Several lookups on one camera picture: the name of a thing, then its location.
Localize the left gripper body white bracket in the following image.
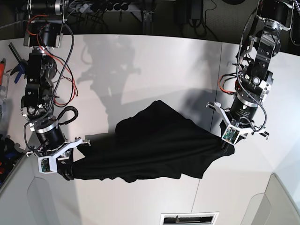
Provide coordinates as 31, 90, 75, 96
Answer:
206, 93, 258, 141

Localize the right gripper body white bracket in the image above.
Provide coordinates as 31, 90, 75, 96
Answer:
26, 120, 91, 165

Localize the black t-shirt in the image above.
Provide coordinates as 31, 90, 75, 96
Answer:
72, 100, 224, 183

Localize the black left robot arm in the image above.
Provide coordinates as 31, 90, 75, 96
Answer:
206, 0, 300, 152

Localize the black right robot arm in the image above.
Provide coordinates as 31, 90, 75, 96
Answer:
21, 0, 89, 180

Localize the left white chair back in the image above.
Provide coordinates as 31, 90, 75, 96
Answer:
27, 177, 60, 225

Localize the white chair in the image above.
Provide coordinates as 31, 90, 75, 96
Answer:
241, 173, 300, 225
27, 177, 60, 225

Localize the grey bin of clamps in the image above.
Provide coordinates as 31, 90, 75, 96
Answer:
0, 134, 25, 189

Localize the clear plastic organizer box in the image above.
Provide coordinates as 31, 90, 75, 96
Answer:
0, 73, 10, 123

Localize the right white chair back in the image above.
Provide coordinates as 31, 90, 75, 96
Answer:
241, 173, 300, 225

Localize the blue orange bar clamp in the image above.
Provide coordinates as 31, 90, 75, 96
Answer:
8, 42, 27, 84

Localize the black power adapter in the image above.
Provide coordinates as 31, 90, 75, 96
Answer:
187, 0, 204, 22

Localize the white power strip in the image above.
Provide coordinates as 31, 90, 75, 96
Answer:
69, 3, 90, 14

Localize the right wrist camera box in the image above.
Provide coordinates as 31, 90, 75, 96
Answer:
37, 156, 58, 174

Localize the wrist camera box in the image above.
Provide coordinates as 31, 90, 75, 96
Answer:
37, 156, 58, 174
221, 124, 240, 145

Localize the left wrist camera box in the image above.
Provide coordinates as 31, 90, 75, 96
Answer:
221, 124, 240, 145

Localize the orange handled tool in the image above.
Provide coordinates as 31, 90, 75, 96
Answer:
0, 60, 5, 85

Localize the aluminium frame post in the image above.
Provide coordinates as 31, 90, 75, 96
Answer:
131, 10, 154, 35

